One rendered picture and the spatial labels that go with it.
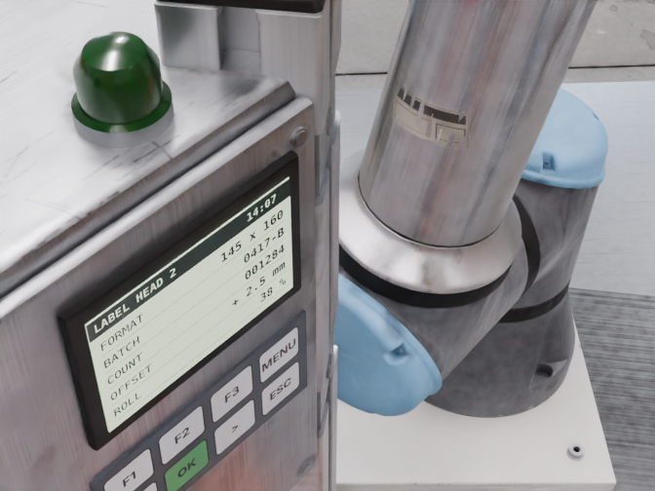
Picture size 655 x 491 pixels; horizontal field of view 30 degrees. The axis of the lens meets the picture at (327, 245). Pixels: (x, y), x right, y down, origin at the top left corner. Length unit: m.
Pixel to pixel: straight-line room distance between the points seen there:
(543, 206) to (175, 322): 0.48
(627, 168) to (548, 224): 0.51
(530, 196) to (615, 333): 0.38
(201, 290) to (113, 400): 0.04
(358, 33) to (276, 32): 2.51
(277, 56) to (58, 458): 0.12
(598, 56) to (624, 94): 1.45
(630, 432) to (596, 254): 0.21
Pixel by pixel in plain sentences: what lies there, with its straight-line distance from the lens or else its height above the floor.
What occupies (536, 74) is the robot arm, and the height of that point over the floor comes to 1.32.
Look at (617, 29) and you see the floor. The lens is 2.92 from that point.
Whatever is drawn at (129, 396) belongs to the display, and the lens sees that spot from 0.34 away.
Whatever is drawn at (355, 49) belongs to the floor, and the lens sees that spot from 2.79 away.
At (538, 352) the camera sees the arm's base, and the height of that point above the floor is 0.99.
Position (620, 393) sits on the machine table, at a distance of 1.10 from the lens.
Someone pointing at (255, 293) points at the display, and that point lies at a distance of 0.35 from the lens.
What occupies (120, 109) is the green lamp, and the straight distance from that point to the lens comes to 0.31.
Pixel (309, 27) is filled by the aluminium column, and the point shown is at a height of 1.49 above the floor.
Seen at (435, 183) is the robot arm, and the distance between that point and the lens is 0.63.
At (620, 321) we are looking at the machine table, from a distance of 1.15.
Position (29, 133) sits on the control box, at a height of 1.47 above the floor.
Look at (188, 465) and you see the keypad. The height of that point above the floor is 1.36.
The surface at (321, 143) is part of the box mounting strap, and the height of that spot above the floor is 1.45.
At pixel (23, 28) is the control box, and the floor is 1.48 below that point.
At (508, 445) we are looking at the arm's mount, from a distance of 0.91.
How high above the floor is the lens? 1.68
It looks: 46 degrees down
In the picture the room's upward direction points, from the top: straight up
